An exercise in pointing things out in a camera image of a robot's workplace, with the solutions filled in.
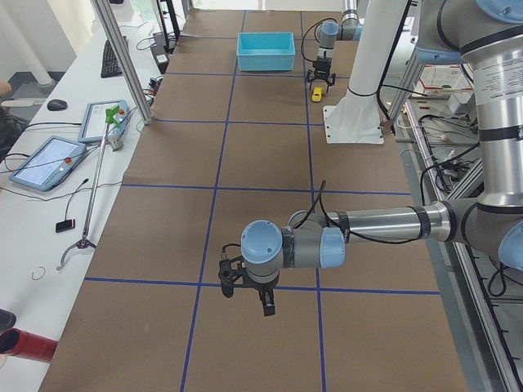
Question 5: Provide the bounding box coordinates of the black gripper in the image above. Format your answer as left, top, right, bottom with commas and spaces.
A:
218, 256, 275, 317
306, 58, 336, 94

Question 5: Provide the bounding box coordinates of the yellow beetle toy car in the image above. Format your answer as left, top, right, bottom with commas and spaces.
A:
311, 87, 324, 103

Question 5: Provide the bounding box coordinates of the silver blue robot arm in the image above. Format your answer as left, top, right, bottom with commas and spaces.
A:
218, 1, 522, 316
302, 0, 363, 91

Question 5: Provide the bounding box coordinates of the light blue plastic bin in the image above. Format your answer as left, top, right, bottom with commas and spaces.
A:
236, 32, 295, 72

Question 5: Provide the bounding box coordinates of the black keyboard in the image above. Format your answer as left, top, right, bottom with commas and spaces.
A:
101, 40, 123, 78

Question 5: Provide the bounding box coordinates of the small black device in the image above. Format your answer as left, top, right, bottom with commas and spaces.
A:
55, 219, 76, 234

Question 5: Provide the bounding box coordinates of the far blue teach pendant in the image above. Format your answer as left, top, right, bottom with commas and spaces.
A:
78, 100, 130, 144

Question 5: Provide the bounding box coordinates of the blue teach pendant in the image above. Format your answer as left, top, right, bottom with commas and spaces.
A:
9, 136, 87, 192
78, 100, 130, 144

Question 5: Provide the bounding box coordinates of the rubber band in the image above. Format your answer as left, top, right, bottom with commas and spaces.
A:
30, 266, 46, 281

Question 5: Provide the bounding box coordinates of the near blue teach pendant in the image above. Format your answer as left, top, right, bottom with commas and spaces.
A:
9, 136, 87, 192

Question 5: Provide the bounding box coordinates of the red cylinder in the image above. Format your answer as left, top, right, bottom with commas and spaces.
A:
1, 328, 58, 363

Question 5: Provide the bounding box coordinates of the black computer mouse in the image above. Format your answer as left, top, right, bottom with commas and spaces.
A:
47, 99, 68, 111

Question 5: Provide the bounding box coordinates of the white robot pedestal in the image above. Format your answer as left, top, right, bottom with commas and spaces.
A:
324, 0, 409, 145

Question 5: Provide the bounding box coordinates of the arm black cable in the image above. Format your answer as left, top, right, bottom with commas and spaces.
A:
300, 18, 328, 62

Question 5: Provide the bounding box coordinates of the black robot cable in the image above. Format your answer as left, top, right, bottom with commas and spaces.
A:
220, 178, 426, 262

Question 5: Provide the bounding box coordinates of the green handled reacher grabber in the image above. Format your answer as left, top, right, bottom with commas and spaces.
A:
56, 105, 120, 271

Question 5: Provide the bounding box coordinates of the aluminium frame post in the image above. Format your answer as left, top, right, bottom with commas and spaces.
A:
92, 0, 153, 125

